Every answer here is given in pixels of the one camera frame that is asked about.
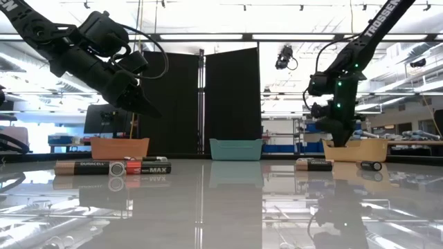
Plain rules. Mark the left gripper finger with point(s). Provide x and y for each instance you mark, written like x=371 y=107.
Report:
x=138 y=102

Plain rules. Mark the copper and black Duracell battery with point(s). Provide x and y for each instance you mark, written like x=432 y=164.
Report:
x=325 y=159
x=83 y=167
x=315 y=166
x=147 y=159

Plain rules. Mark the red and black Energizer battery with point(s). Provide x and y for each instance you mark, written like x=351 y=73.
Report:
x=152 y=168
x=370 y=166

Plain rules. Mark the silver and black AA battery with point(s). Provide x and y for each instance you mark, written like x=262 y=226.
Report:
x=117 y=169
x=304 y=159
x=161 y=158

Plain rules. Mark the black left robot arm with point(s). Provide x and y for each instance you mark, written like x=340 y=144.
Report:
x=31 y=27

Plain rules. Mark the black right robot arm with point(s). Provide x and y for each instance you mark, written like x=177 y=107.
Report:
x=380 y=17

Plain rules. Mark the yellow plastic bin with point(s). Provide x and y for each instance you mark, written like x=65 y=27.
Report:
x=367 y=150

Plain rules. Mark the black room divider panel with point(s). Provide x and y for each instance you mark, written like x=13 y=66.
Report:
x=173 y=103
x=232 y=103

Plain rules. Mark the black computer monitor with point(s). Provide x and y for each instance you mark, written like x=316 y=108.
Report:
x=104 y=119

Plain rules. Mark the orange plastic bin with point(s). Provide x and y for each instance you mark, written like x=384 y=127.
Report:
x=119 y=148

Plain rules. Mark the shelf with blue crates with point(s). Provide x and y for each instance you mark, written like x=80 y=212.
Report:
x=287 y=148

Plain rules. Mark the wooden workbench top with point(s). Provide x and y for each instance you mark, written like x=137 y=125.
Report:
x=415 y=142

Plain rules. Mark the grey metal tubes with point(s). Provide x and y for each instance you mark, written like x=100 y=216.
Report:
x=420 y=135

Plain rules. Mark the blue storage box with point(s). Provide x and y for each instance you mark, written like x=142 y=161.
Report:
x=60 y=139

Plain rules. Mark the ceiling light strip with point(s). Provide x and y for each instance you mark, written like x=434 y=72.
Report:
x=294 y=36
x=200 y=36
x=405 y=36

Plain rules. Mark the teal plastic bin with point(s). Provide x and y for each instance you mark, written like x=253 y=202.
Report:
x=235 y=149

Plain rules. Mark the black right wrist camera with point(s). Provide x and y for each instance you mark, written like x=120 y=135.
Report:
x=318 y=110

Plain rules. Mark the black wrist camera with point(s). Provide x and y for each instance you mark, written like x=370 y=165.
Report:
x=133 y=62
x=318 y=110

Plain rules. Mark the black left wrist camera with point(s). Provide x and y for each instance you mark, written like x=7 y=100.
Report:
x=133 y=62

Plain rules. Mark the black ceiling-hung camera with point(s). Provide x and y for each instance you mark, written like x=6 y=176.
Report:
x=284 y=57
x=418 y=63

